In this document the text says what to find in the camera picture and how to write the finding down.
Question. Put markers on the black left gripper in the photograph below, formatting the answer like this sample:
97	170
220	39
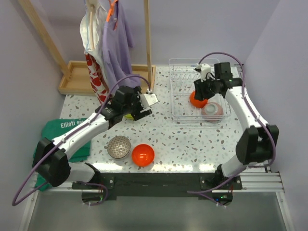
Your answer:
138	106

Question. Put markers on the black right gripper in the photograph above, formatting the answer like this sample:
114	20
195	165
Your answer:
200	95

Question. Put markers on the pink white ceramic bowl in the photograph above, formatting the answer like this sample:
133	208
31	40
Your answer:
212	112

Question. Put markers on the orange bowl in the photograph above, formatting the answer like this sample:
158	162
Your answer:
143	155
197	103

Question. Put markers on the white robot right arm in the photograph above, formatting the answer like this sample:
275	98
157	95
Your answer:
258	140

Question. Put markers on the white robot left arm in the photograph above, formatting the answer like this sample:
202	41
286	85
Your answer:
98	124

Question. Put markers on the wooden clothes rack stand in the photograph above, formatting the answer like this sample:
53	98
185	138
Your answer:
76	79

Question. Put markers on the upper lime green bowl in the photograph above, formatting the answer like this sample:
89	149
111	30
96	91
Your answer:
129	116

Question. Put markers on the brown patterned ceramic bowl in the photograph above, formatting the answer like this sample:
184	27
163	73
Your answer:
119	147

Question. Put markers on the lilac purple shirt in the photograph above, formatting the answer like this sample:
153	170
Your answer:
117	40

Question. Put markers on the red floral white garment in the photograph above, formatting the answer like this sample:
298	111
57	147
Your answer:
94	58

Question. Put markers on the orange clothes hanger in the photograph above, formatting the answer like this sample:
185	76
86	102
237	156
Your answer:
112	10

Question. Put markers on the wooden clothes hanger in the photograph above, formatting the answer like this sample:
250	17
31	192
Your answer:
91	6

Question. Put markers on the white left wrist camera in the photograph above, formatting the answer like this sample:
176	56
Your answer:
148	100

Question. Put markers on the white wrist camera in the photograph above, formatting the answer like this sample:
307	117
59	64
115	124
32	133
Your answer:
203	69
148	100

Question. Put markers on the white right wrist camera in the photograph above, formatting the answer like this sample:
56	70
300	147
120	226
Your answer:
203	69

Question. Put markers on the white wire dish rack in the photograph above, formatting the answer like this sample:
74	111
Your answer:
182	75

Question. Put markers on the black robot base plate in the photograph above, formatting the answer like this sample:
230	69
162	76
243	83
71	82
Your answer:
148	184

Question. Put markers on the aluminium rail frame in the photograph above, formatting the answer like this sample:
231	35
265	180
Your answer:
161	146

